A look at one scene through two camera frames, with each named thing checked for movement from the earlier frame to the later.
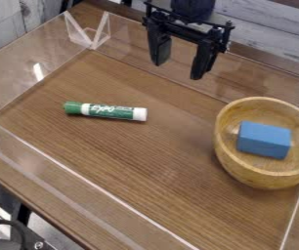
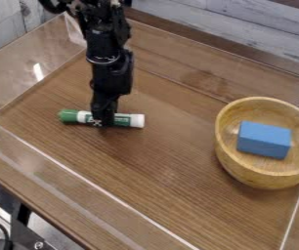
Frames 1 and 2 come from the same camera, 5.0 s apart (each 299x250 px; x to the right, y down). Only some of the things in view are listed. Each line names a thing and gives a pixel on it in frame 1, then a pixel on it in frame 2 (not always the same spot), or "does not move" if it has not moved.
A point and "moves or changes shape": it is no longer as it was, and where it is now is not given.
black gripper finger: [159, 43] → [103, 108]
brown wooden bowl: [264, 141] does not move
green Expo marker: [106, 110] moves or changes shape
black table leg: [24, 213] does not move
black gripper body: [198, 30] → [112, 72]
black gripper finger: [206, 58] → [112, 108]
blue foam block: [264, 140] does not move
